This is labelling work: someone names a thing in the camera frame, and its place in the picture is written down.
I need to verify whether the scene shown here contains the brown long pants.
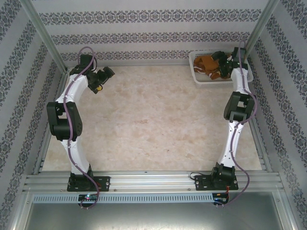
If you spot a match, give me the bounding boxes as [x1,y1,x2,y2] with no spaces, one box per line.
[193,55,231,80]

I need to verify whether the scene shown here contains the white plastic basket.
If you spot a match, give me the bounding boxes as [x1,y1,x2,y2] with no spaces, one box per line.
[189,50,254,87]

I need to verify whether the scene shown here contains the left small circuit board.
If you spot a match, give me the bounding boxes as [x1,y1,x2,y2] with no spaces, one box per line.
[78,194,99,202]

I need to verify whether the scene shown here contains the small circuit board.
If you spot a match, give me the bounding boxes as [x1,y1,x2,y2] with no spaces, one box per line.
[78,194,99,202]
[213,196,230,205]

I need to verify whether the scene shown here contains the grey metal sheet panel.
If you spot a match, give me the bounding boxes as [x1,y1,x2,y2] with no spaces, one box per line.
[23,203,292,230]

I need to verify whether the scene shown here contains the right small circuit board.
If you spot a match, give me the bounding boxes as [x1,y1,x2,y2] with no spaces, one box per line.
[213,196,230,205]

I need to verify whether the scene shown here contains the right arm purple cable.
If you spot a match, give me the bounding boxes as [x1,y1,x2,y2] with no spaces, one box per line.
[215,40,259,208]

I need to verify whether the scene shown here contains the aluminium frame post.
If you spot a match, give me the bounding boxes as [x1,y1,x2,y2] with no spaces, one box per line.
[21,0,68,71]
[242,0,283,57]

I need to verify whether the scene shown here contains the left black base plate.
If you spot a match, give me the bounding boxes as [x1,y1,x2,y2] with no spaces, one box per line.
[67,176,111,193]

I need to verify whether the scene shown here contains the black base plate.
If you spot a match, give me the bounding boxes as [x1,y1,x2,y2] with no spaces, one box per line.
[67,176,111,193]
[194,174,239,192]

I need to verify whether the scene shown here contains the aluminium mounting rail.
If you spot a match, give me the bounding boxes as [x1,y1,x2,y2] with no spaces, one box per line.
[23,170,285,193]

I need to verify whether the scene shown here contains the slotted grey cable duct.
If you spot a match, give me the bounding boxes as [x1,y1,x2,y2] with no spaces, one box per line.
[32,193,214,204]

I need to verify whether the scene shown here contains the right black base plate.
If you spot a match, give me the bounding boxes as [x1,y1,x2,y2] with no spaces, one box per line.
[194,174,239,192]

